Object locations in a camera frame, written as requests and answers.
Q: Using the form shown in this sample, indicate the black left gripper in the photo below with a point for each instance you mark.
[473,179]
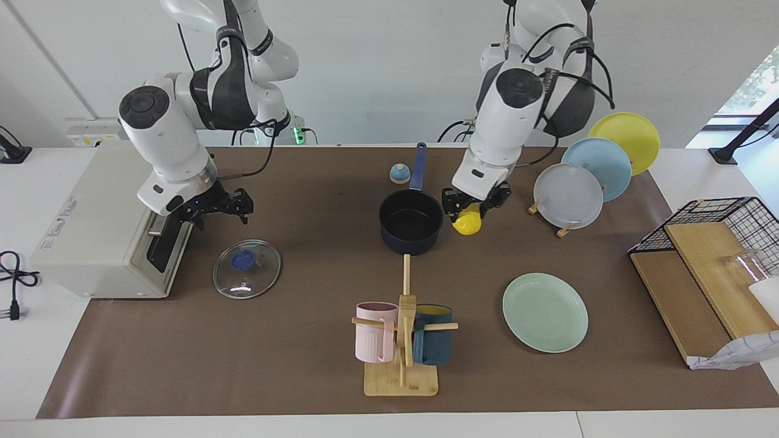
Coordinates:
[475,199]

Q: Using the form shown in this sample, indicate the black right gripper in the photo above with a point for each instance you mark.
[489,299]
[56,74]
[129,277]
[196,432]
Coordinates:
[210,201]

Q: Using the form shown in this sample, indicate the glass lid with blue knob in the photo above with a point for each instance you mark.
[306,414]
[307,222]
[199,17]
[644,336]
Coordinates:
[246,260]

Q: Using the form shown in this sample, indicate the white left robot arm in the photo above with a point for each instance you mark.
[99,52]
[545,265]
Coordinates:
[508,121]

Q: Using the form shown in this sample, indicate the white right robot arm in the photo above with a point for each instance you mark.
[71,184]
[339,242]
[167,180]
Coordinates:
[164,140]

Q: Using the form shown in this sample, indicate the wooden plate rack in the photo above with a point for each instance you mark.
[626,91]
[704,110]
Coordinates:
[564,231]

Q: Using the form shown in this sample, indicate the grey plate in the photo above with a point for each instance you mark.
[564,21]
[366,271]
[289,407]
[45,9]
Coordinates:
[569,198]

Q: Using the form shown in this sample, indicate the green plate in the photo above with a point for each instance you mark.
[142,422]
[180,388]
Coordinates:
[544,313]

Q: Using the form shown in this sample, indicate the light blue plate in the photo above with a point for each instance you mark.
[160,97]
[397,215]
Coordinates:
[608,167]

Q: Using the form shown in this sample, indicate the yellow plate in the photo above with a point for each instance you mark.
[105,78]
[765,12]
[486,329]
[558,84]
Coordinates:
[633,137]

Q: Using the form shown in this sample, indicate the dark blue saucepan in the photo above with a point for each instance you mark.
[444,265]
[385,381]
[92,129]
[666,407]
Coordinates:
[411,240]

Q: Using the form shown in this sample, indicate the beige toaster oven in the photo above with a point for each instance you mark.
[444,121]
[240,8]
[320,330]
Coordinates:
[91,243]

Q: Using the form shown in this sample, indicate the dark teal mug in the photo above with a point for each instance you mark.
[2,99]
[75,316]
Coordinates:
[433,347]

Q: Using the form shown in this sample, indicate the brown table mat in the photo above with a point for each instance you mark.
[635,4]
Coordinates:
[292,353]

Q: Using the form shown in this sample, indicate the pink mug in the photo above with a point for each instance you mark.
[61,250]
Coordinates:
[372,340]

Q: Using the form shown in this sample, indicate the wooden mug rack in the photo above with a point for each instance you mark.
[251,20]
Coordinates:
[401,380]

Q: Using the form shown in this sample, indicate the black desk clamp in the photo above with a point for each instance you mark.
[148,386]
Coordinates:
[15,155]

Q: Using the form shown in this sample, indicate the wooden two-tier shelf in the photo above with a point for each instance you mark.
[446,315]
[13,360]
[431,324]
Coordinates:
[688,304]

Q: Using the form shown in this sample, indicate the black angled stand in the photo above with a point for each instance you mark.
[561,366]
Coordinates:
[724,155]

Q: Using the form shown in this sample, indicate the clear glass cup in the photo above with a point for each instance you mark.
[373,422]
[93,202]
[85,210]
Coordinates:
[745,264]

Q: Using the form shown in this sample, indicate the white grid-pattern paper bag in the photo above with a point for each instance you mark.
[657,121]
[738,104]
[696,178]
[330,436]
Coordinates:
[736,353]

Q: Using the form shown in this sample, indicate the window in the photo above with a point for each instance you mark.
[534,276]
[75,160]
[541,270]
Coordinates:
[758,85]

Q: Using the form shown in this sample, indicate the white cup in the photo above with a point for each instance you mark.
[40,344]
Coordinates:
[768,298]

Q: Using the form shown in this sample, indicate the white wall socket strip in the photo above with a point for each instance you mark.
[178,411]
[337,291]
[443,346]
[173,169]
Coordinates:
[88,131]

